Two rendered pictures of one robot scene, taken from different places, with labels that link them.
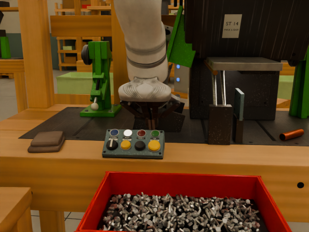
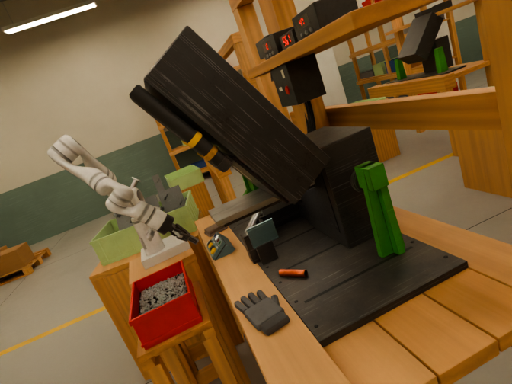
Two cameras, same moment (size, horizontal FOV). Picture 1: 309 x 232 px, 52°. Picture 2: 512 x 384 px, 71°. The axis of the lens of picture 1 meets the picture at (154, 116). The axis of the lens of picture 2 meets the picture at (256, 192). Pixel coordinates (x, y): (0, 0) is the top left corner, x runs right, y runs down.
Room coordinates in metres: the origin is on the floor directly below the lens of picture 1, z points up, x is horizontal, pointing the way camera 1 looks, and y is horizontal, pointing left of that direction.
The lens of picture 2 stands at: (0.59, -1.33, 1.46)
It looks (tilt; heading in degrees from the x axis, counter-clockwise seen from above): 15 degrees down; 74
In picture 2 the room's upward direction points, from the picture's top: 20 degrees counter-clockwise
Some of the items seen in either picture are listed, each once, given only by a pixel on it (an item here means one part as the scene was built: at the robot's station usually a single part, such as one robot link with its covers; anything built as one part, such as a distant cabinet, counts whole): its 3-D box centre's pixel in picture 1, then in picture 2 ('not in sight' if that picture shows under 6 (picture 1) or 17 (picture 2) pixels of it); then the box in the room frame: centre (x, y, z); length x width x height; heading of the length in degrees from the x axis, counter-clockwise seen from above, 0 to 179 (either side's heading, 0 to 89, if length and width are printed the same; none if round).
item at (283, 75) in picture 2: not in sight; (296, 81); (1.26, -0.07, 1.42); 0.17 x 0.12 x 0.15; 85
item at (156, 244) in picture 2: not in sight; (148, 235); (0.52, 0.45, 0.98); 0.09 x 0.09 x 0.17; 84
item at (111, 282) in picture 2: not in sight; (174, 289); (0.49, 1.03, 0.39); 0.68 x 0.52 x 0.79; 165
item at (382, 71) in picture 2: not in sight; (395, 55); (5.75, 4.35, 1.13); 2.48 x 0.54 x 2.27; 82
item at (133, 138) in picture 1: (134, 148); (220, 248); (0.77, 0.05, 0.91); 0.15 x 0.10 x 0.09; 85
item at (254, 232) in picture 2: (237, 114); (266, 241); (0.88, -0.24, 0.97); 0.10 x 0.02 x 0.14; 175
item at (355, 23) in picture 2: not in sight; (314, 46); (1.31, -0.18, 1.52); 0.90 x 0.25 x 0.04; 85
